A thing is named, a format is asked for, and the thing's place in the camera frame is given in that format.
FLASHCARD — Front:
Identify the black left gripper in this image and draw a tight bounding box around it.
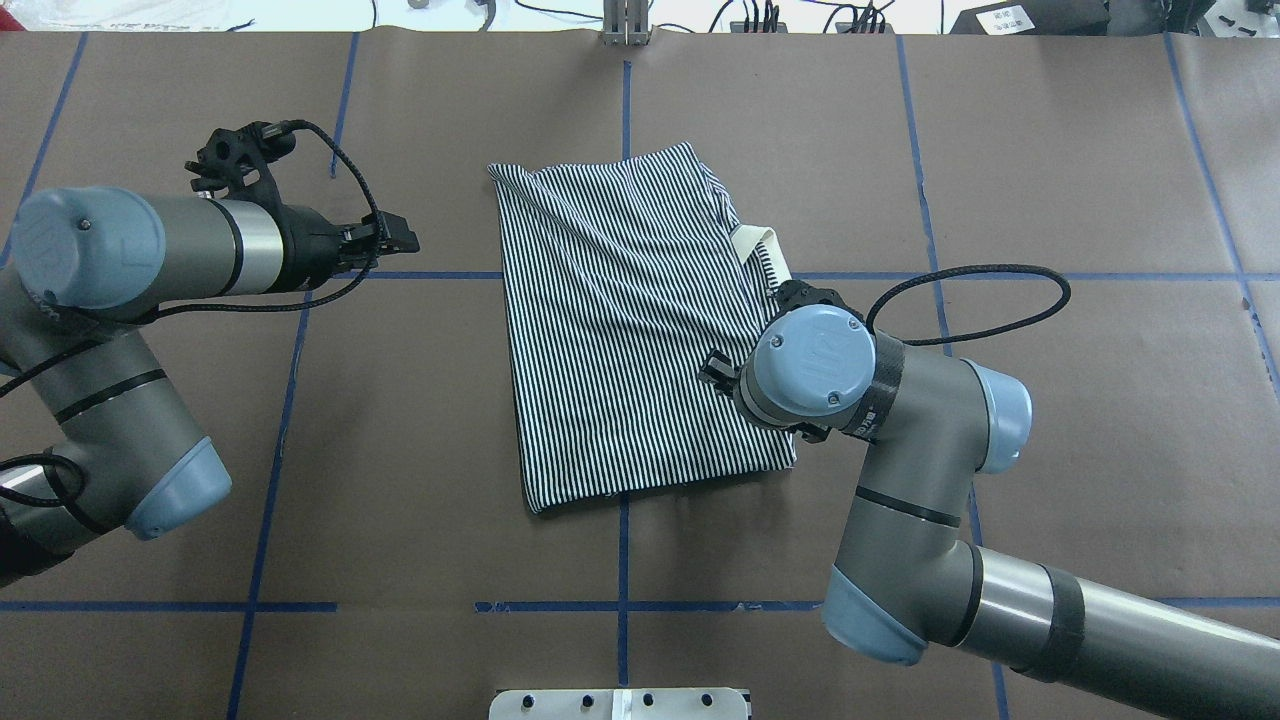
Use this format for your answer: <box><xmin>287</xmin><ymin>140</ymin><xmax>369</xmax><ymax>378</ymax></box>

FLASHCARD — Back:
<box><xmin>186</xmin><ymin>122</ymin><xmax>421</xmax><ymax>296</ymax></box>

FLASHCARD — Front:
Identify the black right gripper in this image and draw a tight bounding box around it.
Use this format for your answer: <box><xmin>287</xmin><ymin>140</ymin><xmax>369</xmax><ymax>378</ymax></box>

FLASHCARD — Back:
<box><xmin>698</xmin><ymin>281</ymin><xmax>851</xmax><ymax>445</ymax></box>

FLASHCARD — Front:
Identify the navy white striped polo shirt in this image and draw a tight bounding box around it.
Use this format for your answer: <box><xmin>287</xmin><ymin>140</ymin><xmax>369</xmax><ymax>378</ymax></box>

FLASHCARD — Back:
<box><xmin>488</xmin><ymin>142</ymin><xmax>796</xmax><ymax>514</ymax></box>

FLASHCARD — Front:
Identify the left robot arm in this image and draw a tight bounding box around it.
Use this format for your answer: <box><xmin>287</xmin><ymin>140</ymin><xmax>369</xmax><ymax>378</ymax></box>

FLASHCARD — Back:
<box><xmin>1</xmin><ymin>119</ymin><xmax>420</xmax><ymax>585</ymax></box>

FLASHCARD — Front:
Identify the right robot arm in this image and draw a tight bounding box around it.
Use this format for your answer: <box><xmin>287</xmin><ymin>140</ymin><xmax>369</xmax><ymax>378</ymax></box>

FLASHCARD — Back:
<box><xmin>698</xmin><ymin>266</ymin><xmax>1279</xmax><ymax>719</ymax></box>

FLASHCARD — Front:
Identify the aluminium frame post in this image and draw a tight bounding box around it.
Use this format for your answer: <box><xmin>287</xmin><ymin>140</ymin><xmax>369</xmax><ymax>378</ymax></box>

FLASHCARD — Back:
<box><xmin>600</xmin><ymin>0</ymin><xmax>652</xmax><ymax>46</ymax></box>

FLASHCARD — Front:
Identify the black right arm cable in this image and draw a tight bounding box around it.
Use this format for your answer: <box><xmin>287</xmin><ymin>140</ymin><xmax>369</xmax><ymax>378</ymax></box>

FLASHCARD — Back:
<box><xmin>865</xmin><ymin>264</ymin><xmax>1073</xmax><ymax>347</ymax></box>

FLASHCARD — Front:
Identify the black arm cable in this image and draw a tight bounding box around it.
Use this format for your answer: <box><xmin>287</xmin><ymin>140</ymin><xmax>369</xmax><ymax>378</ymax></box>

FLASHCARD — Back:
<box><xmin>865</xmin><ymin>264</ymin><xmax>1073</xmax><ymax>347</ymax></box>
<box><xmin>0</xmin><ymin>120</ymin><xmax>387</xmax><ymax>536</ymax></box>

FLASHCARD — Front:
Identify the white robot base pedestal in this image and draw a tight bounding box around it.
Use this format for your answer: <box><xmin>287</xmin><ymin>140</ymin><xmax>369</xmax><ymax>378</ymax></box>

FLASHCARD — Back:
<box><xmin>488</xmin><ymin>687</ymin><xmax>754</xmax><ymax>719</ymax></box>

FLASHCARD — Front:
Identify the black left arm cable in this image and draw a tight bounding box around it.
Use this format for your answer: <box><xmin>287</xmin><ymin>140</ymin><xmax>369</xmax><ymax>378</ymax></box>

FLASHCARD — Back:
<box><xmin>0</xmin><ymin>120</ymin><xmax>387</xmax><ymax>536</ymax></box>

